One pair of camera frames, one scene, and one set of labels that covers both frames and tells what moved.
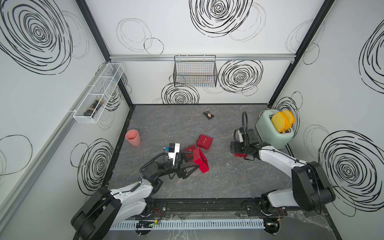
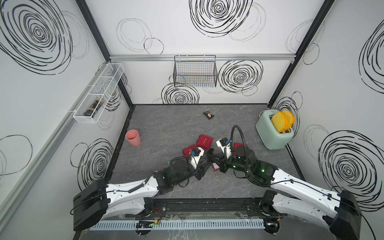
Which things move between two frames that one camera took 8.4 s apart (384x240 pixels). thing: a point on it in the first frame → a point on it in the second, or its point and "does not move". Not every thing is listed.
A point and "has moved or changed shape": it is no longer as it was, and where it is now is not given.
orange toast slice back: (290, 119) does not move
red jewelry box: (189, 149) does not move
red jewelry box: (204, 141) does not move
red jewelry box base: (200, 159) has moved or changed shape
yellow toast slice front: (278, 120) does not move
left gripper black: (177, 169) → (201, 171)
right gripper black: (235, 149) → (221, 163)
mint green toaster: (269, 134) does not move
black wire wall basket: (195, 71) does not move
